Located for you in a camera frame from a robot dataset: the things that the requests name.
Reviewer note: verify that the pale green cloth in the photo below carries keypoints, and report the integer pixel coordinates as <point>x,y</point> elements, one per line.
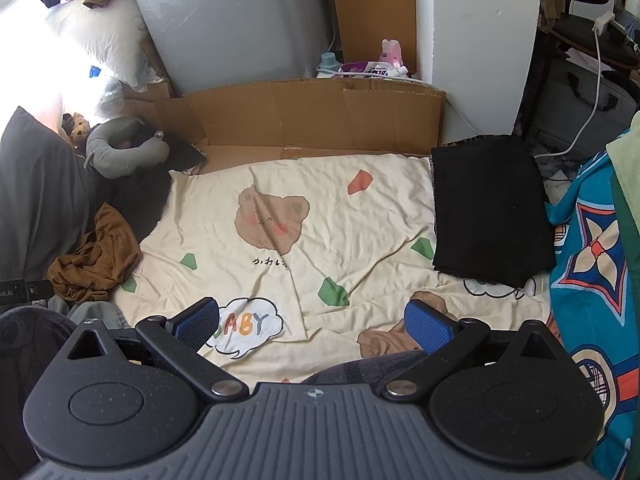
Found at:
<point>627,160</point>

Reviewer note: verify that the black office chair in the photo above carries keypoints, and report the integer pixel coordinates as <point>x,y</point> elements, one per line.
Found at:
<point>595,35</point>

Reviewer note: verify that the dark grey pillow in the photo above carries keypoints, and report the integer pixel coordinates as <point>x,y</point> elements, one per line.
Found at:
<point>35,195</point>

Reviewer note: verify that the blue patterned blanket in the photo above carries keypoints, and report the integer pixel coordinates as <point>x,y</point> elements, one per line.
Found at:
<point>590,260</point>

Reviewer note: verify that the white pillow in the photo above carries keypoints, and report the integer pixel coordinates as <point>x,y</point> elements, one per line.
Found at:
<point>100,35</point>

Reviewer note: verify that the grey plastic wrapped mattress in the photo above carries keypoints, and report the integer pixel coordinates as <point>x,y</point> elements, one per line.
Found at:
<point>225,25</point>

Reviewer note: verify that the purple white packet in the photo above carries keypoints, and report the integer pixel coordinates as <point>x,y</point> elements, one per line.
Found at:
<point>370,67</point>

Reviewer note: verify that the tall upright cardboard sheet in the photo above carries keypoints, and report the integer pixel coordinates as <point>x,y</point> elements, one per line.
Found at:
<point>370,5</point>

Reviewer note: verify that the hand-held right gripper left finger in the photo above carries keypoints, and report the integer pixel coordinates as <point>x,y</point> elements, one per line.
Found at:
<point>197,322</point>

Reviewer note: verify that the folded brown cardboard sheet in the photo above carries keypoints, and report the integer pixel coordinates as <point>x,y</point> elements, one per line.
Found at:
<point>300,115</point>

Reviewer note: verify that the brown t-shirt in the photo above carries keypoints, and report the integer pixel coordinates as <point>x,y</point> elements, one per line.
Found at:
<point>95,255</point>

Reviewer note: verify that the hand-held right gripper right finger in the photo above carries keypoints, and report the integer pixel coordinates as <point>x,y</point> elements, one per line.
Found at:
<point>425,325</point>

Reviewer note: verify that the grey neck pillow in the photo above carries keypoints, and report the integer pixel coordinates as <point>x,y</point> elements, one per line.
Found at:
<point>105,147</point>

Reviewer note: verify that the grey crumpled garment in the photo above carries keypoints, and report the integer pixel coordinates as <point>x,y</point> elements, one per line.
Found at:
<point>90,310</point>

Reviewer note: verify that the grey storage bag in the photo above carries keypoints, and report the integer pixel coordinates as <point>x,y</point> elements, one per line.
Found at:
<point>575,105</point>

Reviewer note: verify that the cream bear print blanket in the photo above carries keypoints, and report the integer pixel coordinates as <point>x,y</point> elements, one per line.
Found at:
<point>325,240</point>

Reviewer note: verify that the plush toy with sunglasses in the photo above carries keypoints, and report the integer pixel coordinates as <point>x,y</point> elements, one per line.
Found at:
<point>75,127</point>

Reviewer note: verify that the crumpled black garment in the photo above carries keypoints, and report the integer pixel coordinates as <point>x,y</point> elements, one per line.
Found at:
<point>150,195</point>

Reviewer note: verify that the teal capped bottle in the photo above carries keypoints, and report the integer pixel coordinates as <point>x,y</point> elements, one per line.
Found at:
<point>327,62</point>

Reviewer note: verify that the crumpled clear plastic bag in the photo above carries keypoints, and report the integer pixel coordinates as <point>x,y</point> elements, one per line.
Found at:
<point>110,95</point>

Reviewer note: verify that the white power adapter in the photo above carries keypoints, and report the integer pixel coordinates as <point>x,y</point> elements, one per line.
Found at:
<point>602,21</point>

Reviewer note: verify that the folded black knit sweater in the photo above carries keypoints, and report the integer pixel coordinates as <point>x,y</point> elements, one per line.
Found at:
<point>485,210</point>

